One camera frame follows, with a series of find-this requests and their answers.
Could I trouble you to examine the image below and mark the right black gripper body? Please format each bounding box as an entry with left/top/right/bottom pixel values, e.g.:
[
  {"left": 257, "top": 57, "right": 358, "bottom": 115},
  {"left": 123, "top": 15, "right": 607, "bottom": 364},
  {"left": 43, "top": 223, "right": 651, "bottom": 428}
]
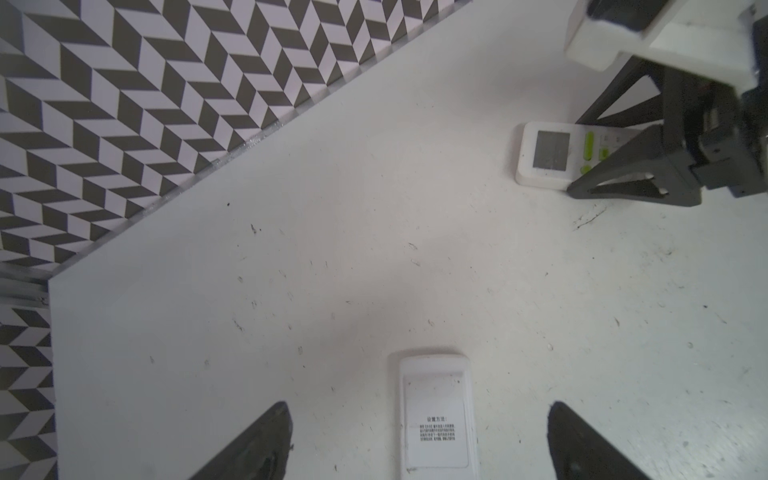
[{"left": 661, "top": 67, "right": 767, "bottom": 198}]

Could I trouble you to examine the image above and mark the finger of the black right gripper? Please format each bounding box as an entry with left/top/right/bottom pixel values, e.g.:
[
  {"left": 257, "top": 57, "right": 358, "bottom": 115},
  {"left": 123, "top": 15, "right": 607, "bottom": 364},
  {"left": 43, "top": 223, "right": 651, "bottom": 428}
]
[
  {"left": 576, "top": 56, "right": 665, "bottom": 128},
  {"left": 566, "top": 125, "right": 702, "bottom": 207}
]

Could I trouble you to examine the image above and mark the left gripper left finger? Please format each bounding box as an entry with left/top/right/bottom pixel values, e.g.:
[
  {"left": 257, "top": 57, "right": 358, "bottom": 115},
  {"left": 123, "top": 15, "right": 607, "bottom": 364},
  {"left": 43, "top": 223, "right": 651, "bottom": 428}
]
[{"left": 191, "top": 401, "right": 293, "bottom": 480}]

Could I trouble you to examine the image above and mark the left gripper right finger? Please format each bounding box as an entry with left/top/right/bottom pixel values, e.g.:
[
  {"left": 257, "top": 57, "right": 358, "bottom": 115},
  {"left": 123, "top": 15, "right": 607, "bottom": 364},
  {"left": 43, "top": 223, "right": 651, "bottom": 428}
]
[{"left": 547, "top": 401, "right": 650, "bottom": 480}]

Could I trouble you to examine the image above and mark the white remote with green buttons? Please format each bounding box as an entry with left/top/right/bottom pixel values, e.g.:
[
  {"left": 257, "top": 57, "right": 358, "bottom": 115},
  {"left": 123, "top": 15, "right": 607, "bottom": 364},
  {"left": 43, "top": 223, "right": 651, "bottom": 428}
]
[{"left": 515, "top": 122, "right": 640, "bottom": 191}]

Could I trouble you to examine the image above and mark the small white remote control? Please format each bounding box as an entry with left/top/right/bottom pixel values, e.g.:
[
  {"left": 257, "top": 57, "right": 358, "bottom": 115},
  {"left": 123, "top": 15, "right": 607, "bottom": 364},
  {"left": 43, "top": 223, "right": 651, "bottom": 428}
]
[{"left": 398, "top": 354, "right": 480, "bottom": 479}]

